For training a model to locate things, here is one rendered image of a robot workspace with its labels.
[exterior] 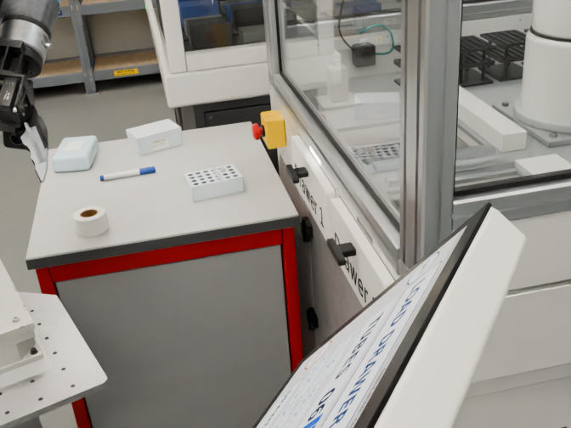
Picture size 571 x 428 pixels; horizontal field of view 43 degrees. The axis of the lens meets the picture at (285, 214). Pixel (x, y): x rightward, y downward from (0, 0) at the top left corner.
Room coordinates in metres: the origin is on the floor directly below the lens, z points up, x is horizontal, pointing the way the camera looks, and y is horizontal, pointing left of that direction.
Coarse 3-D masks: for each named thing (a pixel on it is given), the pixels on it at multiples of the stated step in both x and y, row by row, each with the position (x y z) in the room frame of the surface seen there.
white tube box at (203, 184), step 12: (228, 168) 1.59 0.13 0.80; (192, 180) 1.54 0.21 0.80; (204, 180) 1.53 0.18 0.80; (216, 180) 1.53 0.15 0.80; (228, 180) 1.53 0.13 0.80; (240, 180) 1.54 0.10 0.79; (192, 192) 1.50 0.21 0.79; (204, 192) 1.51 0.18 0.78; (216, 192) 1.52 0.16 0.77; (228, 192) 1.53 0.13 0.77
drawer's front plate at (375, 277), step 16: (336, 208) 1.09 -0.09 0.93; (336, 224) 1.09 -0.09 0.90; (352, 224) 1.03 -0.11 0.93; (336, 240) 1.10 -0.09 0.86; (352, 240) 1.00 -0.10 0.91; (352, 256) 1.00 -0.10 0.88; (368, 256) 0.93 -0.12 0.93; (352, 272) 1.01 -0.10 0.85; (368, 272) 0.92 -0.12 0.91; (384, 272) 0.88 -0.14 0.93; (368, 288) 0.92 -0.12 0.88; (384, 288) 0.85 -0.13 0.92
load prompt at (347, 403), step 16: (432, 272) 0.50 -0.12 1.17; (416, 288) 0.50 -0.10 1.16; (400, 304) 0.49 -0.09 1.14; (416, 304) 0.45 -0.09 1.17; (400, 320) 0.45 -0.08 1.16; (384, 336) 0.44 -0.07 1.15; (368, 352) 0.44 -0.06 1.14; (384, 352) 0.41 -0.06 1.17; (368, 368) 0.40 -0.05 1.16; (352, 384) 0.40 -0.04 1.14; (368, 384) 0.37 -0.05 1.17; (352, 400) 0.37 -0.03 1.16; (336, 416) 0.36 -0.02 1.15; (352, 416) 0.34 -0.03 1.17
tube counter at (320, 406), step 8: (336, 384) 0.44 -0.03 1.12; (328, 392) 0.43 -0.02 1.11; (336, 392) 0.41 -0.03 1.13; (320, 400) 0.43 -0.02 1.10; (328, 400) 0.41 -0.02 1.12; (312, 408) 0.43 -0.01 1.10; (320, 408) 0.41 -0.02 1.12; (312, 416) 0.41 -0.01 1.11; (320, 416) 0.39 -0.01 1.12; (304, 424) 0.41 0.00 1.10; (312, 424) 0.39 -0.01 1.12
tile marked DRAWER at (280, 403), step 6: (288, 390) 0.57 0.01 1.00; (294, 390) 0.54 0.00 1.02; (282, 396) 0.57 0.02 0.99; (288, 396) 0.54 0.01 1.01; (276, 402) 0.56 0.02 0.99; (282, 402) 0.54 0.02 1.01; (276, 408) 0.54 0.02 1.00; (282, 408) 0.52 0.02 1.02; (270, 414) 0.54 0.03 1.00; (276, 414) 0.51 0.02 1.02; (264, 420) 0.53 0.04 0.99; (270, 420) 0.51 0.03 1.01; (264, 426) 0.51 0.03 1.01
